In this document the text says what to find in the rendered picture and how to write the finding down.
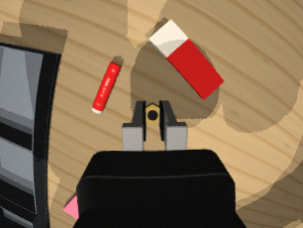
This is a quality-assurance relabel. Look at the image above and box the black rack of bins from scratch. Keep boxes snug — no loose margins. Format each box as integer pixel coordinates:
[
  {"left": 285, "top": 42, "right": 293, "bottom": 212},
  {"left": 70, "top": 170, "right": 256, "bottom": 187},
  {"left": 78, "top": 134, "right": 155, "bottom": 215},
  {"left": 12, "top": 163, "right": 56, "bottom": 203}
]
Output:
[{"left": 0, "top": 43, "right": 61, "bottom": 228}]

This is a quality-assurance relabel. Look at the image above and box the red and white eraser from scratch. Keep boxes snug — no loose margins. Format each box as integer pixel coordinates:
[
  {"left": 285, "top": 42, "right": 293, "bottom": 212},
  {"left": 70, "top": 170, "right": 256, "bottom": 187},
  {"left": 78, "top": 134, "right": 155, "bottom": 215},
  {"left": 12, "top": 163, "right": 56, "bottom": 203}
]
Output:
[{"left": 149, "top": 20, "right": 224, "bottom": 100}]

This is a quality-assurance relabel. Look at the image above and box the gold hex nut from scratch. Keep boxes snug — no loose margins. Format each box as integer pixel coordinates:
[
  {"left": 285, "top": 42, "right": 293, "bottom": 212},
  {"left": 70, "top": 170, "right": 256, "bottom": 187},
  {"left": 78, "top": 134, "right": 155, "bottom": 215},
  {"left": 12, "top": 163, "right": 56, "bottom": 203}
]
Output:
[{"left": 146, "top": 102, "right": 159, "bottom": 126}]

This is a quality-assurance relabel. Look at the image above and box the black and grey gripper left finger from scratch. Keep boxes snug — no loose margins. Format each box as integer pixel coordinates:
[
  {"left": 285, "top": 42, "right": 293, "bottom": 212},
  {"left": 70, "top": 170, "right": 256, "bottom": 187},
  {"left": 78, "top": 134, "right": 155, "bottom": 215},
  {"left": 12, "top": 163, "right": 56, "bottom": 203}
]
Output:
[{"left": 121, "top": 101, "right": 147, "bottom": 151}]

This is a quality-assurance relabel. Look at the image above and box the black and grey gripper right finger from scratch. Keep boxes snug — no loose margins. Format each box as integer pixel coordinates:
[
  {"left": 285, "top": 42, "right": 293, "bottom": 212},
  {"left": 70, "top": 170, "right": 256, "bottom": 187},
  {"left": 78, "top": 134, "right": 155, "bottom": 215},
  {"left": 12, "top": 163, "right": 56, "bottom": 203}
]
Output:
[{"left": 159, "top": 100, "right": 188, "bottom": 151}]

